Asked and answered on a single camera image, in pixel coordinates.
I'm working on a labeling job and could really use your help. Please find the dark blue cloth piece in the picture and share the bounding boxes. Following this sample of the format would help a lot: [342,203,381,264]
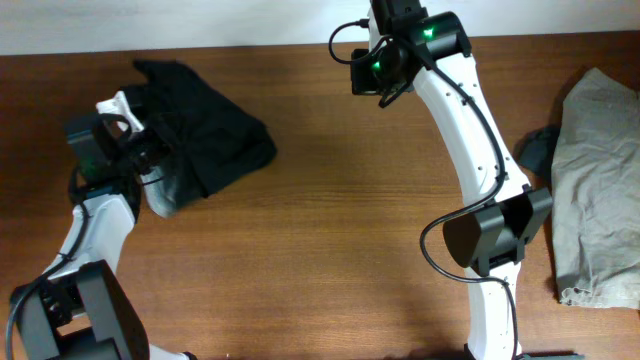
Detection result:
[517,125,560,182]

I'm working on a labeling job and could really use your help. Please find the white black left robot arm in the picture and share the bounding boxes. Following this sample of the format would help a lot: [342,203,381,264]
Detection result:
[4,90,193,360]

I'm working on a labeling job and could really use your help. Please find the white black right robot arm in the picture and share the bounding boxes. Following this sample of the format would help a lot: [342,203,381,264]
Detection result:
[346,1,552,359]

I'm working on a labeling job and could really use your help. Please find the grey crumpled garment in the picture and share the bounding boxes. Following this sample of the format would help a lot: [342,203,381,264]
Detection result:
[551,68,639,309]

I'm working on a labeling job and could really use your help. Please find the black shorts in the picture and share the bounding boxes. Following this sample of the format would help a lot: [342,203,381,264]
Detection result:
[121,59,277,218]

